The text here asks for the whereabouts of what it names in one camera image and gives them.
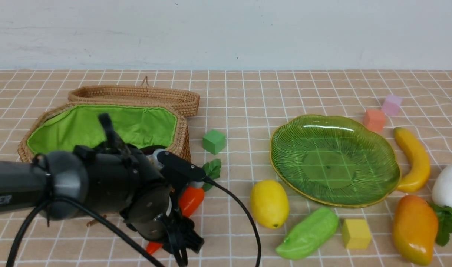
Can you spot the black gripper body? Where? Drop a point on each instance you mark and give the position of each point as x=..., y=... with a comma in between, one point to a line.
x=152, y=209

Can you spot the orange carrot with leaves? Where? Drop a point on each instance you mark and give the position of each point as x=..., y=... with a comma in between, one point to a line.
x=193, y=196

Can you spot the yellow lemon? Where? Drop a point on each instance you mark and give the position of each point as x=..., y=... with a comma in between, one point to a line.
x=269, y=204

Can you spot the orange yellow mango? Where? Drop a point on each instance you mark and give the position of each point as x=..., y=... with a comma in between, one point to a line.
x=415, y=228

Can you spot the yellow banana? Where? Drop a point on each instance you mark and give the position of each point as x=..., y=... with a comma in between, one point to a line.
x=418, y=158

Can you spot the white radish with leaves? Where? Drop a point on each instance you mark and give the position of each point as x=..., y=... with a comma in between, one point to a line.
x=442, y=205

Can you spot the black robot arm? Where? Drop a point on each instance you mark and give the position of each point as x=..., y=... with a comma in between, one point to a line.
x=92, y=177

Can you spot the woven wicker basket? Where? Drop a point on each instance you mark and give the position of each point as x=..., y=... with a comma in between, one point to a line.
x=105, y=127

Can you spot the green foam cube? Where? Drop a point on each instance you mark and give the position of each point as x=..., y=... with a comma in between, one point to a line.
x=214, y=141

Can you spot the woven wicker basket lid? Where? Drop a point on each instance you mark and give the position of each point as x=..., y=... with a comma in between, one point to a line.
x=184, y=102

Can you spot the green glass leaf plate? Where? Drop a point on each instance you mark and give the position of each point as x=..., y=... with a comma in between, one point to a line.
x=334, y=161

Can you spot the yellow foam cube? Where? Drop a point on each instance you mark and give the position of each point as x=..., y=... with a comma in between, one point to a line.
x=356, y=234

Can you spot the orange foam cube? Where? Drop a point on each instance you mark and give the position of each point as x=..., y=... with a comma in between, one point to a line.
x=374, y=120

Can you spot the pink foam cube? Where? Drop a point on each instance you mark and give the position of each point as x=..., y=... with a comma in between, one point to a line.
x=392, y=105

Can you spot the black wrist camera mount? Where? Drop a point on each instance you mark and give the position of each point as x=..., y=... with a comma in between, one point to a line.
x=179, y=172

